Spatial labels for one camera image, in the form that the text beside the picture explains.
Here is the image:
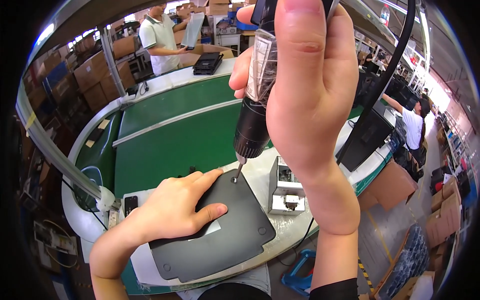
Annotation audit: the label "person's right hand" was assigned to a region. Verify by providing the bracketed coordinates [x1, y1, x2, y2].
[228, 0, 360, 181]

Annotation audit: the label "person's left hand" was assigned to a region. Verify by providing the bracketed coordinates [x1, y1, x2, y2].
[127, 168, 229, 245]

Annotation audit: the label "black electric screwdriver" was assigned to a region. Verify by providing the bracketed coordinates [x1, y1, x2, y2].
[230, 0, 340, 184]

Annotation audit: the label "black plastic base plate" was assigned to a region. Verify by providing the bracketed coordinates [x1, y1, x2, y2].
[148, 169, 277, 284]

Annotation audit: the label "small black phone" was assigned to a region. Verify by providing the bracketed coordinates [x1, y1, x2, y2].
[124, 195, 139, 218]

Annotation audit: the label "white paper sheet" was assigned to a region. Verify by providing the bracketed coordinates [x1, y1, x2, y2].
[122, 187, 226, 287]

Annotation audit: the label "white foam wrap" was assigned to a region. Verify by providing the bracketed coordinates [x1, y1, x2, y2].
[95, 185, 121, 213]

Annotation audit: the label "black monitor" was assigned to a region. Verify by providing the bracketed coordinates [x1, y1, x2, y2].
[335, 100, 395, 173]

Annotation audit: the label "green conveyor belt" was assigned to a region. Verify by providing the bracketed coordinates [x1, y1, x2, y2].
[74, 74, 274, 199]

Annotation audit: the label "grey screw feeder machine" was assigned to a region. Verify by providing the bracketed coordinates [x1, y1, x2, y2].
[267, 155, 307, 216]

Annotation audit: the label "brown cardboard box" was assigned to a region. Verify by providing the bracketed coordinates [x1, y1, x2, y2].
[357, 159, 419, 213]

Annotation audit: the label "blue plastic crate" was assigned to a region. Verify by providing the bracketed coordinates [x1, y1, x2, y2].
[235, 19, 259, 31]

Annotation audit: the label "person's legs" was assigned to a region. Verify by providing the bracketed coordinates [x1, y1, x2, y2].
[175, 262, 272, 300]

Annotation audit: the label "stack of black trays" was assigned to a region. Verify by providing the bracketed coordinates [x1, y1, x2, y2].
[192, 51, 224, 76]

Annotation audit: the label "clear water bottle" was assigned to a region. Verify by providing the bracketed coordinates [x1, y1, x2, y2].
[379, 4, 391, 28]

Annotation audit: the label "blue plastic stool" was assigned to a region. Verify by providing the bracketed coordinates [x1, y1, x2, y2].
[280, 249, 317, 298]

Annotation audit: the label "grey flat panel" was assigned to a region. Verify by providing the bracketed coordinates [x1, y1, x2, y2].
[180, 12, 206, 51]

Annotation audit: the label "metal shelf rack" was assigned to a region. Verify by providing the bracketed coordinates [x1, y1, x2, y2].
[434, 108, 474, 211]

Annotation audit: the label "heap of cardboard boxes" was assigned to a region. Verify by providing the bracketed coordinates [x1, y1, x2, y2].
[22, 34, 137, 114]

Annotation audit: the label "stack of cardboard boxes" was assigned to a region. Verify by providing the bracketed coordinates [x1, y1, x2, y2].
[425, 176, 463, 249]

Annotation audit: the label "tray of black parts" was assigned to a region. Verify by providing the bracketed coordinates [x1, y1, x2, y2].
[378, 224, 431, 300]

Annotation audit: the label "black hanging cable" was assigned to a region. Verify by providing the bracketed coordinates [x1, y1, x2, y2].
[335, 0, 417, 166]

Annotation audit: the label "aluminium frame rail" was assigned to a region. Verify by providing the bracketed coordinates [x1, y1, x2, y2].
[16, 84, 113, 203]

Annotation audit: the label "aluminium frame post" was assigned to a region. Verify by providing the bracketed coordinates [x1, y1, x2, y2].
[98, 25, 127, 99]

